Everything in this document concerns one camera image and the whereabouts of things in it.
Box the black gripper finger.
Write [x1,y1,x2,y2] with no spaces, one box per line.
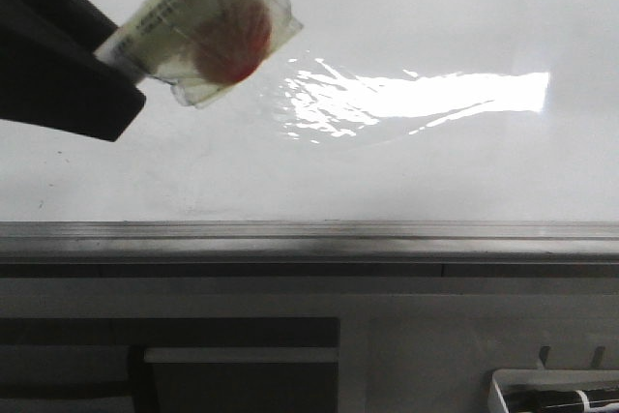
[1,0,146,141]

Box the white whiteboard marker with tape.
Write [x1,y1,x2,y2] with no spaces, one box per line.
[95,0,302,107]

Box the white marker holder tray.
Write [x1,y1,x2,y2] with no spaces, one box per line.
[487,369,618,412]

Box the black marker in tray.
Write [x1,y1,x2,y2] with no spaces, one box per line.
[504,388,618,413]

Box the aluminium whiteboard tray rail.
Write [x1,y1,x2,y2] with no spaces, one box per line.
[1,221,618,277]

